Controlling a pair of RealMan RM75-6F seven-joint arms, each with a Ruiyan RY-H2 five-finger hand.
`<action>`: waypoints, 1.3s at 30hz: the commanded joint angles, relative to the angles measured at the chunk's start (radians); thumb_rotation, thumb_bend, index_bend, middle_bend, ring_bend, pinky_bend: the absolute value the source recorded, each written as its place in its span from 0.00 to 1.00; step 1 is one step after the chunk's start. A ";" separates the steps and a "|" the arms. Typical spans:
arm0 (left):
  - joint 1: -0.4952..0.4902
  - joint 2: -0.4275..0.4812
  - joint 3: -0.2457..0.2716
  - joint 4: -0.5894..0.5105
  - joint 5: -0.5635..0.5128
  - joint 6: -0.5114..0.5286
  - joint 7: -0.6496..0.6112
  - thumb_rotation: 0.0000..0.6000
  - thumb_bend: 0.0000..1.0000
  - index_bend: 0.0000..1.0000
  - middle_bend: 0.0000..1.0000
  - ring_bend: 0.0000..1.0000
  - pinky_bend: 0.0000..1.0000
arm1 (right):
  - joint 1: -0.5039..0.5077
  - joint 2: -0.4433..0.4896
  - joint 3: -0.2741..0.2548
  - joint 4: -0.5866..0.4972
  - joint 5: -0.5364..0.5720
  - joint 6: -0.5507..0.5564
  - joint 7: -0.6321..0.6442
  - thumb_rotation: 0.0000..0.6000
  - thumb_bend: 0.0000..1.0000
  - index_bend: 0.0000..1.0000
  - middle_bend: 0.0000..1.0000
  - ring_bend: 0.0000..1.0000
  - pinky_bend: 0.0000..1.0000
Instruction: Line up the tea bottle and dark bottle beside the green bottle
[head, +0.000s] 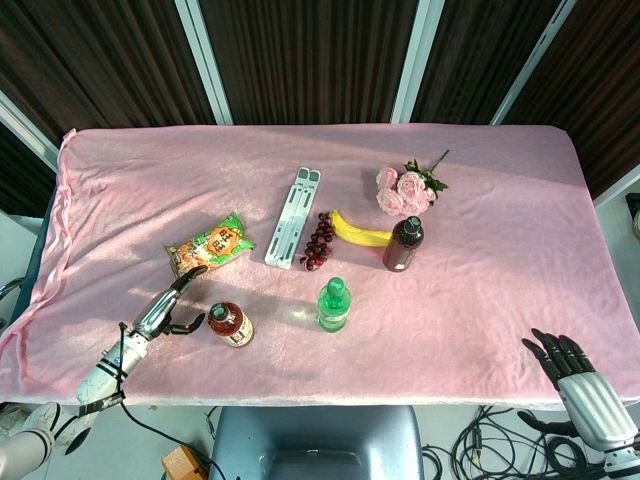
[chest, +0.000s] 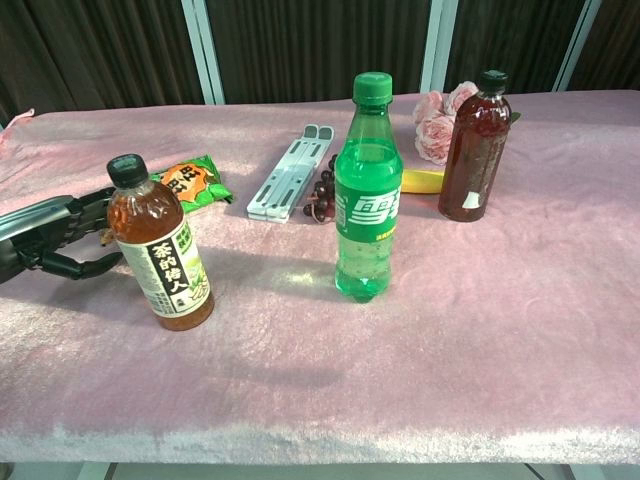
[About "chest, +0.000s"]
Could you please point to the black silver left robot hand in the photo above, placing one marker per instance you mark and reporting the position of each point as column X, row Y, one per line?
column 40, row 215

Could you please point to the labelled amber tea bottle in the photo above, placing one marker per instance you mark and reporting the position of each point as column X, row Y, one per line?
column 165, row 270

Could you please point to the unlabelled red drink bottle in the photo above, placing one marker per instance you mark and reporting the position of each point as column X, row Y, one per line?
column 475, row 150

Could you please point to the green orange snack bag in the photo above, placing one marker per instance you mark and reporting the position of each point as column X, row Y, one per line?
column 200, row 187

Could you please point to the white folding laptop stand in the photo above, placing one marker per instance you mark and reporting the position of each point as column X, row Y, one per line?
column 287, row 175

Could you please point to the purple grape bunch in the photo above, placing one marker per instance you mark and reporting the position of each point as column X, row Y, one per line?
column 322, row 197

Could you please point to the dark brown curtain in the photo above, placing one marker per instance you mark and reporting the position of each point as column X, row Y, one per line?
column 320, row 45

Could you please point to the green Sprite soda bottle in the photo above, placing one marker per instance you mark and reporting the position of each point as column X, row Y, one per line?
column 367, row 200

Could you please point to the yellow banana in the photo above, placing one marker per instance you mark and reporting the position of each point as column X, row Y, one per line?
column 422, row 181

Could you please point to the pink artificial rose bouquet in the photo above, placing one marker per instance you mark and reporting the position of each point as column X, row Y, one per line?
column 435, row 132

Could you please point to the pale blue window post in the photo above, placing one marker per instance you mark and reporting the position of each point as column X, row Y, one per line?
column 577, row 45
column 437, row 45
column 202, row 50

